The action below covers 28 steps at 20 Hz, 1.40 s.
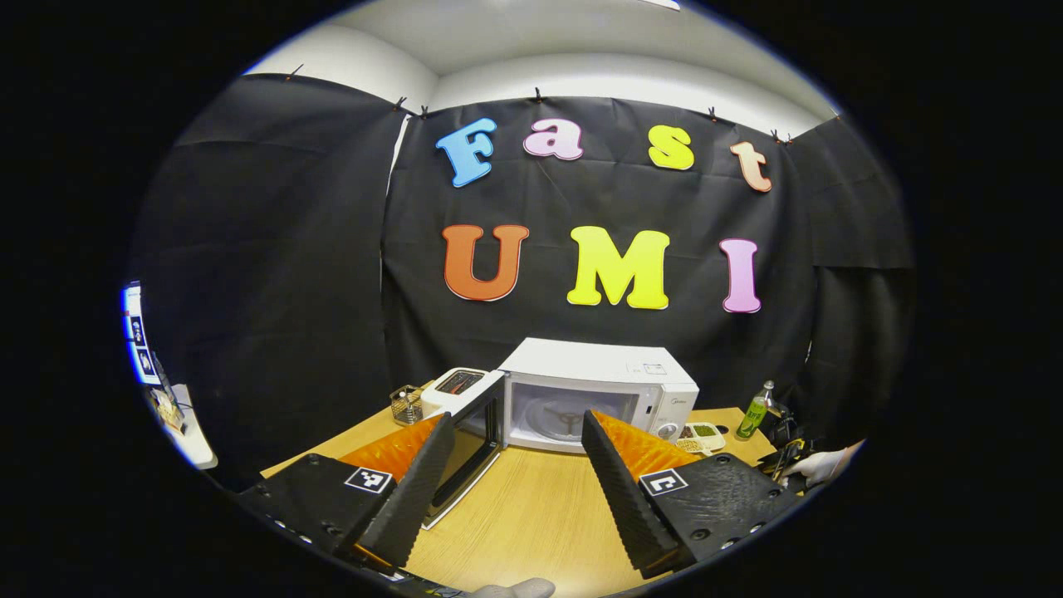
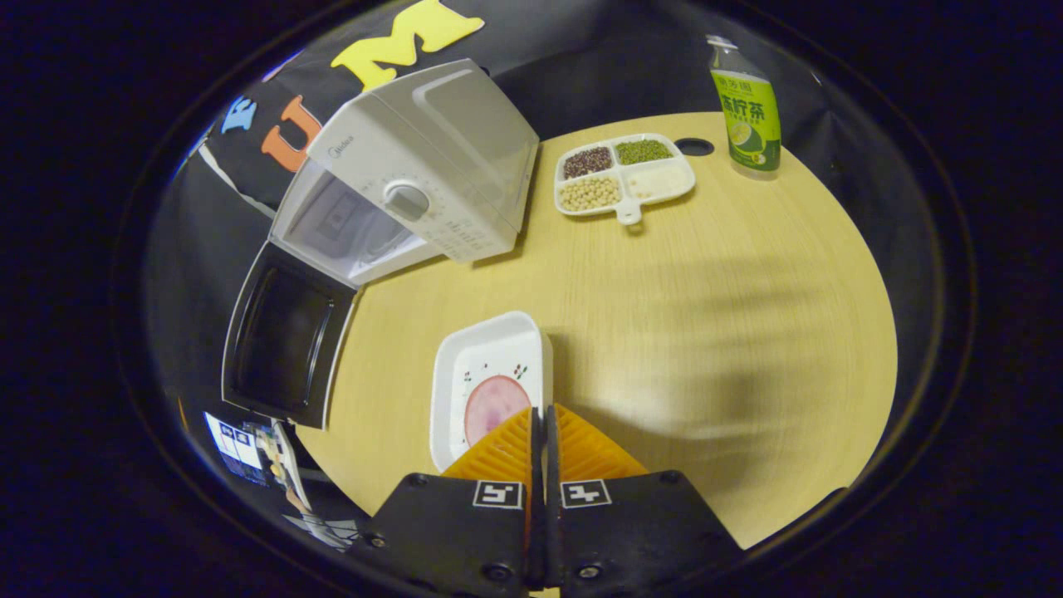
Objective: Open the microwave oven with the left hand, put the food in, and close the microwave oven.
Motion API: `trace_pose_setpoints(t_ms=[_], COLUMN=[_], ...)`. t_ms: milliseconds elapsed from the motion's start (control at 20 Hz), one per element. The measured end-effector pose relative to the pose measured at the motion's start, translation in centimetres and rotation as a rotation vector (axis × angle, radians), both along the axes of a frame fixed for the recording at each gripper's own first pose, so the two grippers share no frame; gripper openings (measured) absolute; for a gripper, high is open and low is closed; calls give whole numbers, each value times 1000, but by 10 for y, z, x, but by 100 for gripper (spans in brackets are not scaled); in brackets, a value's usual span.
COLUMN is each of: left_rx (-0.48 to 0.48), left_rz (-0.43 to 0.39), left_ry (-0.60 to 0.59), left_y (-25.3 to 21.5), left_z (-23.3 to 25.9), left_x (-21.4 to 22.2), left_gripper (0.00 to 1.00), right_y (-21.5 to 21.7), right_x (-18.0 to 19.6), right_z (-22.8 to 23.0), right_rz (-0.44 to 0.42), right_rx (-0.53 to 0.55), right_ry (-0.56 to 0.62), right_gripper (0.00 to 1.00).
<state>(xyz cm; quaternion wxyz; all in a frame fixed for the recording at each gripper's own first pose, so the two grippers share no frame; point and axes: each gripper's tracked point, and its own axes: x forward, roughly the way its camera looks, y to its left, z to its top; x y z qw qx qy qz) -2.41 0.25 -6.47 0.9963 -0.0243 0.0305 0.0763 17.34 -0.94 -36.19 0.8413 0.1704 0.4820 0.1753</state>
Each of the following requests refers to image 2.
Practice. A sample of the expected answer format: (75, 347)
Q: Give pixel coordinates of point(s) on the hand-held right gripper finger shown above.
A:
(536, 465)
(551, 465)

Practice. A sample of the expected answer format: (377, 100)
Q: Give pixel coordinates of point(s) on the pink ham slice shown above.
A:
(494, 407)

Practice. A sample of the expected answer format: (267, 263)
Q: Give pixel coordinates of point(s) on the white square plate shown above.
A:
(465, 357)

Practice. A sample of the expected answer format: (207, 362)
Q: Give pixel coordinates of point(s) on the white microwave oven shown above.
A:
(448, 149)

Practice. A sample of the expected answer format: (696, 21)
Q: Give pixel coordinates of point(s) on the white divided grain tray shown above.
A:
(627, 170)

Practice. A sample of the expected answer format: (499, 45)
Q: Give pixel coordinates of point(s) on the black desk grommet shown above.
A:
(694, 146)

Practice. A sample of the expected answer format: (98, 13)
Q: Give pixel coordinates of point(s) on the green tea bottle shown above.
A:
(747, 116)

